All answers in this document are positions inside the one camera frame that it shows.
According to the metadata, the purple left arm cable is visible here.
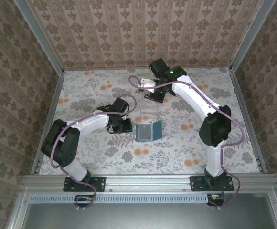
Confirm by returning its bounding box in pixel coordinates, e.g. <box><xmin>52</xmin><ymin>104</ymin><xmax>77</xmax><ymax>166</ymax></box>
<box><xmin>50</xmin><ymin>94</ymin><xmax>137</xmax><ymax>211</ymax></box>

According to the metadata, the aluminium side rail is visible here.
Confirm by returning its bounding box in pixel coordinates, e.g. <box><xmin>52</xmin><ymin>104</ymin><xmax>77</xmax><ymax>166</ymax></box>
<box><xmin>31</xmin><ymin>70</ymin><xmax>65</xmax><ymax>176</ymax></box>
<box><xmin>229</xmin><ymin>69</ymin><xmax>268</xmax><ymax>175</ymax></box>

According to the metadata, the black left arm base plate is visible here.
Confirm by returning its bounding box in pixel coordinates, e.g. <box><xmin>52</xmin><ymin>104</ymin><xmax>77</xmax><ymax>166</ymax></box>
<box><xmin>63</xmin><ymin>176</ymin><xmax>106</xmax><ymax>192</ymax></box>

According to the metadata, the black connector box with wires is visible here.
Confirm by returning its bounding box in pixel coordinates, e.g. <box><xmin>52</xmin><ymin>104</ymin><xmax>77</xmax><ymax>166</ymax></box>
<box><xmin>74</xmin><ymin>194</ymin><xmax>94</xmax><ymax>207</ymax></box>
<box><xmin>206</xmin><ymin>193</ymin><xmax>225</xmax><ymax>206</ymax></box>

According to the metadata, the grey sheet metal panel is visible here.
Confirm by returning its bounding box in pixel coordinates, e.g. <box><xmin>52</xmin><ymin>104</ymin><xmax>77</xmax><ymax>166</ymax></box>
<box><xmin>23</xmin><ymin>202</ymin><xmax>277</xmax><ymax>229</ymax></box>

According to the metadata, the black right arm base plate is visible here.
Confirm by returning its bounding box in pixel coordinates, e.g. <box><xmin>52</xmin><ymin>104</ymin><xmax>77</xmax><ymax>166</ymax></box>
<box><xmin>190</xmin><ymin>176</ymin><xmax>234</xmax><ymax>192</ymax></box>

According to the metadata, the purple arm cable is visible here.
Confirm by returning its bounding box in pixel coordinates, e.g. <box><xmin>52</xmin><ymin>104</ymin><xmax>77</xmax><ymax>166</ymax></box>
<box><xmin>128</xmin><ymin>75</ymin><xmax>246</xmax><ymax>210</ymax></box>
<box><xmin>50</xmin><ymin>94</ymin><xmax>137</xmax><ymax>211</ymax></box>

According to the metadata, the clear acrylic card tray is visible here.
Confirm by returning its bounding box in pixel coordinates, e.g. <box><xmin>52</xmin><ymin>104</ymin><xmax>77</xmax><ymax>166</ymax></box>
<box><xmin>138</xmin><ymin>99</ymin><xmax>160</xmax><ymax>121</ymax></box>

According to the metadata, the grey slotted cable duct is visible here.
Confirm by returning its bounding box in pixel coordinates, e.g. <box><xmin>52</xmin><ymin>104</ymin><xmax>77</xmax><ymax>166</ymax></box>
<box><xmin>30</xmin><ymin>193</ymin><xmax>225</xmax><ymax>204</ymax></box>

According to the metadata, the blue leather card holder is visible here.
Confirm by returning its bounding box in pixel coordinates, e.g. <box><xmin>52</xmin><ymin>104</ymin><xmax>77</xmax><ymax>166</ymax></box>
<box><xmin>135</xmin><ymin>120</ymin><xmax>163</xmax><ymax>143</ymax></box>

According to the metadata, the thin aluminium wall rail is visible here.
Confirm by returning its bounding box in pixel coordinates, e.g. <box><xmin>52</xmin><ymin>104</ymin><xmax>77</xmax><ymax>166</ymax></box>
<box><xmin>62</xmin><ymin>66</ymin><xmax>234</xmax><ymax>72</ymax></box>

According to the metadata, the aluminium table edge rail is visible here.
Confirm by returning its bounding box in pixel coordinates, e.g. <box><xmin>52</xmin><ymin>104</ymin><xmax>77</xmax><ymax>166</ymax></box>
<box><xmin>21</xmin><ymin>174</ymin><xmax>277</xmax><ymax>194</ymax></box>

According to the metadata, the aluminium corner post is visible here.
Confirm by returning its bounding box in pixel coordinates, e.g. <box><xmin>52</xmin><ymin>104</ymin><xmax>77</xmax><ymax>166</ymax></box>
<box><xmin>11</xmin><ymin>0</ymin><xmax>65</xmax><ymax>76</ymax></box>
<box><xmin>229</xmin><ymin>0</ymin><xmax>277</xmax><ymax>72</ymax></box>

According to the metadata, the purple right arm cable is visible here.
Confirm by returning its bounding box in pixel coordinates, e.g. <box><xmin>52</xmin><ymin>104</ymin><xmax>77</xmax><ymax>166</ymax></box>
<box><xmin>128</xmin><ymin>75</ymin><xmax>246</xmax><ymax>210</ymax></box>

